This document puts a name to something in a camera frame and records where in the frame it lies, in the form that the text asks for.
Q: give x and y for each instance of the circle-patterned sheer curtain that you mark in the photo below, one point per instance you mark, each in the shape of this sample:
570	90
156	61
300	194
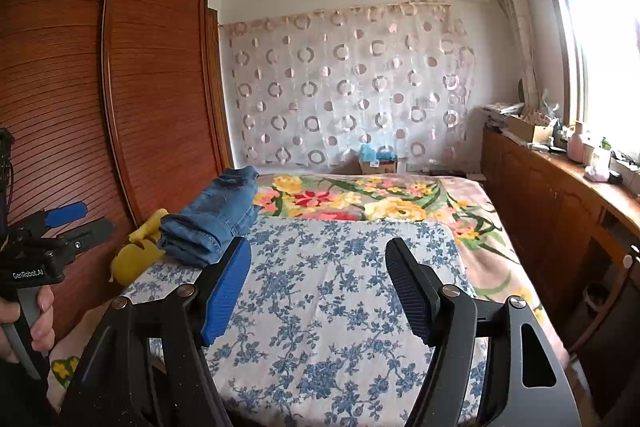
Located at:
350	82

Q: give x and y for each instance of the yellow plush pillow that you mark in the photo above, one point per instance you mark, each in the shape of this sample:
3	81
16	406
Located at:
130	262

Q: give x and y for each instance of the blue floral white quilt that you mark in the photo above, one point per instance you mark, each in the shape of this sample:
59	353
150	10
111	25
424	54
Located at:
325	307

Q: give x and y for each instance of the window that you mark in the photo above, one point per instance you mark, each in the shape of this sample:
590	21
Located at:
600	42

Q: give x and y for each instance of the wooden side cabinet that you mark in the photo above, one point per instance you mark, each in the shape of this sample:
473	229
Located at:
540	197

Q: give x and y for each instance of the bundled pale curtain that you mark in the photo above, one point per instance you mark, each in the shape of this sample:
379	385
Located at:
515	22

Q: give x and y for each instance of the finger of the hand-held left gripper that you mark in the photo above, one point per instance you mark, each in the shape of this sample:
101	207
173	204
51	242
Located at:
65	213
85	234

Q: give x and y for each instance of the pink floral blanket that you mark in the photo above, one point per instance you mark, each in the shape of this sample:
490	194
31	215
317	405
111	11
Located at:
400	207

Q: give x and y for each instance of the folded blue denim pants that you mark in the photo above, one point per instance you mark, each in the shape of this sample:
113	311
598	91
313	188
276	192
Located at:
235	179

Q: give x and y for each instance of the stack of papers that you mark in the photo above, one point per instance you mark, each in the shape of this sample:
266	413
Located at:
502	113

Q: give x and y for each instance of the blue denim pants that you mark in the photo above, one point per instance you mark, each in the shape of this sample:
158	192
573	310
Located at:
200	232
235	179

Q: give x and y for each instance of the pink bottle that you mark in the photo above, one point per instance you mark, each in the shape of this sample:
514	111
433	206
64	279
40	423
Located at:
576	144

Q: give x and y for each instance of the person's left hand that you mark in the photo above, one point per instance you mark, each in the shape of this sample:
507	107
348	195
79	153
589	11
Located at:
44	332

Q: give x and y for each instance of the cardboard box with blue packs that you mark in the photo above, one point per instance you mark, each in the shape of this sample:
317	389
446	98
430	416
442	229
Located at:
378	163

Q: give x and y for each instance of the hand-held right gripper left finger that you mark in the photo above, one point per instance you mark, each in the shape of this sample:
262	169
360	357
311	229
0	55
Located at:
225	297

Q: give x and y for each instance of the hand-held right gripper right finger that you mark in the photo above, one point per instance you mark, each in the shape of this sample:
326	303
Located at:
412	292

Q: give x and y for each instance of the wooden slatted wardrobe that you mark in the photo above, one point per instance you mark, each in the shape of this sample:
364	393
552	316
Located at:
150	82

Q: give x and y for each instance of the white plastic bag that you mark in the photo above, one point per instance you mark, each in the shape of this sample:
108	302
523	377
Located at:
597	167

